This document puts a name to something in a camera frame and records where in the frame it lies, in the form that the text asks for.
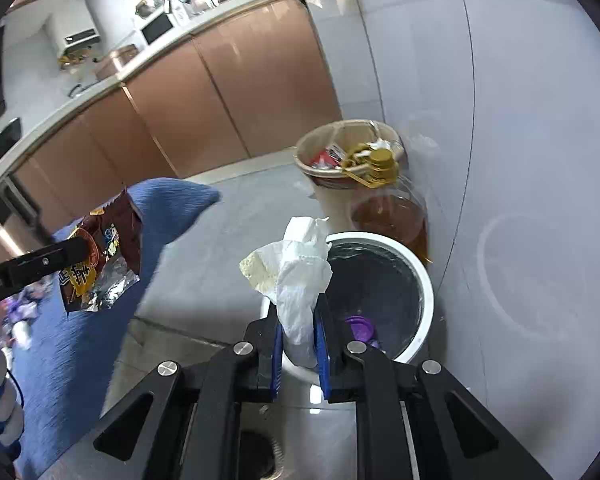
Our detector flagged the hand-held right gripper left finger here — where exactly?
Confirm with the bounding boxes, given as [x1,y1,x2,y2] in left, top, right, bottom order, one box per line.
[92,302,286,480]

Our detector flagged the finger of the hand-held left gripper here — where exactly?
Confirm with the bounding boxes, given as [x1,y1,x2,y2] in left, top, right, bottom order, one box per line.
[7,236,91,287]

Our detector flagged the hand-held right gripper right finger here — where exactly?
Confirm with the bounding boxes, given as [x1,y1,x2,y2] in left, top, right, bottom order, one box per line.
[314,292,556,480]

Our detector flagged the purple wrapper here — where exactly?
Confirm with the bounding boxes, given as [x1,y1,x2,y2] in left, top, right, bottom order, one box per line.
[0,282,47,322]

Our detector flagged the brown foil snack wrapper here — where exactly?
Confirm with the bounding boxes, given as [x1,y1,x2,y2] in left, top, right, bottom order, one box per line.
[60,187,143,313]

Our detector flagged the white tissue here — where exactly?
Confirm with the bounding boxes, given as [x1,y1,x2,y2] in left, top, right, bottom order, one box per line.
[240,216,333,368]

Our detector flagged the white round trash bin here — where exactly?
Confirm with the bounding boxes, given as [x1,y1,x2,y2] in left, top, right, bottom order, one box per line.
[257,231,436,386]

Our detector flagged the beige trash bin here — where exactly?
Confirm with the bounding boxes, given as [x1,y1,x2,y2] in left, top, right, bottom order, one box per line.
[294,119,408,231]

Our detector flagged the person's left hand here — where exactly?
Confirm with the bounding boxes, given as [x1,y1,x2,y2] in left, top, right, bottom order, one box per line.
[0,305,26,461]

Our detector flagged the purple round lid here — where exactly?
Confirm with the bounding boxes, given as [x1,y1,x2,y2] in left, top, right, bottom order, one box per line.
[344,316,378,348]

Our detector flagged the black bin liner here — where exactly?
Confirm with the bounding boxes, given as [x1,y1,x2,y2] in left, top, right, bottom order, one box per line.
[325,242,426,356]

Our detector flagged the blue towel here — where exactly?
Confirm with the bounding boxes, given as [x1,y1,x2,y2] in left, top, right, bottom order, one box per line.
[7,177,222,478]

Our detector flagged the cooking oil bottle yellow cap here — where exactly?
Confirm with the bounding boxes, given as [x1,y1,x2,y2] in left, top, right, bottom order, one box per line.
[342,147,433,266]

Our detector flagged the red white snack packet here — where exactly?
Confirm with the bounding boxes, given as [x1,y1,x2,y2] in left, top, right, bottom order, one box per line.
[309,144,347,171]

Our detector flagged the brass pipe fittings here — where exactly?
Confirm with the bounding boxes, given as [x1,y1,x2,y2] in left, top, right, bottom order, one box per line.
[56,49,94,69]

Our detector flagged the white water heater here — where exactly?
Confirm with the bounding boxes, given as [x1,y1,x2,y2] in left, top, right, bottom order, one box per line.
[46,11,102,54]

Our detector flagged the brown kitchen cabinet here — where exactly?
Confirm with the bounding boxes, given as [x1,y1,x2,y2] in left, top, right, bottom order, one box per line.
[0,0,343,271]

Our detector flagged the white microwave oven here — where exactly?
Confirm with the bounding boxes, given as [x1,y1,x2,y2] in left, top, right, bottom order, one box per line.
[140,12,177,46]

